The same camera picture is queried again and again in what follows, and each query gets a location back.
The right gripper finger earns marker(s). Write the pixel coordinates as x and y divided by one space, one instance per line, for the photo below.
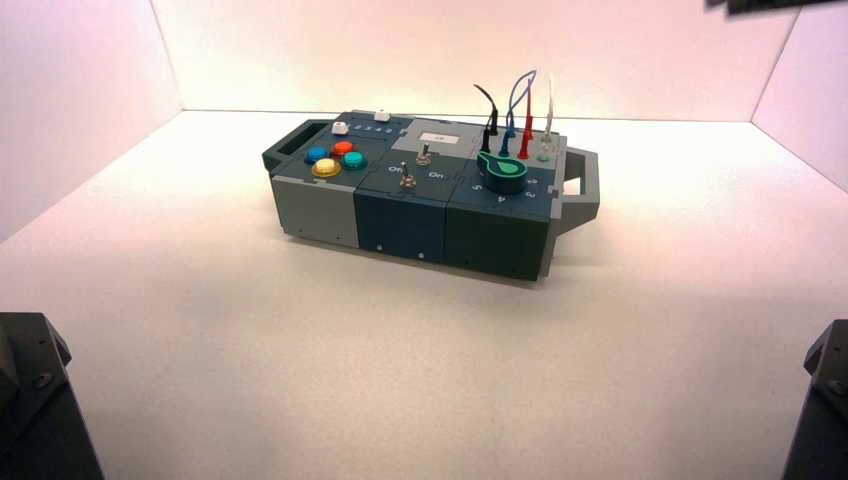
762 4

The white slider knob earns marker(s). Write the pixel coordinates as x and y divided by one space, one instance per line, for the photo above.
340 128
382 116

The blue grey control task box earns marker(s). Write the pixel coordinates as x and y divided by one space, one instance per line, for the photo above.
397 225

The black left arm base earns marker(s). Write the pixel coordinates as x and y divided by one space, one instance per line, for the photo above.
40 424

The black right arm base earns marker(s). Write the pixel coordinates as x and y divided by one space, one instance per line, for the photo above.
825 424

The dark rotary knob green pointer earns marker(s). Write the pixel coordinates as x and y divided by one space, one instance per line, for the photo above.
503 175

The white label plate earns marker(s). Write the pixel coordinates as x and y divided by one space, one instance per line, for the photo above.
437 138

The teal push button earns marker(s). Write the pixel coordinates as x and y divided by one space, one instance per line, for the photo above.
354 160

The orange push button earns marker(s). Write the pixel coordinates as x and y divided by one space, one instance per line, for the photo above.
342 148

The yellow push button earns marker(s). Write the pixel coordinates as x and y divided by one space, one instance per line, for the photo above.
326 167

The blue push button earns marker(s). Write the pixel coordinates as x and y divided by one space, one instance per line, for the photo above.
316 154

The metal toggle switch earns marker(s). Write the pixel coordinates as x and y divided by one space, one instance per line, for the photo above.
408 180
423 158

